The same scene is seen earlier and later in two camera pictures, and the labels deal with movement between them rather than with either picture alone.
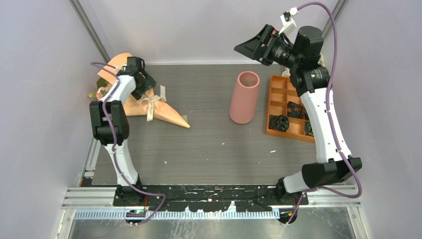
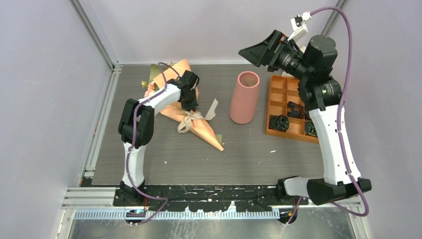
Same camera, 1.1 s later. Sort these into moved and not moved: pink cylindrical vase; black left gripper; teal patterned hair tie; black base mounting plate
Moved: black left gripper
Not moved: pink cylindrical vase; black base mounting plate; teal patterned hair tie
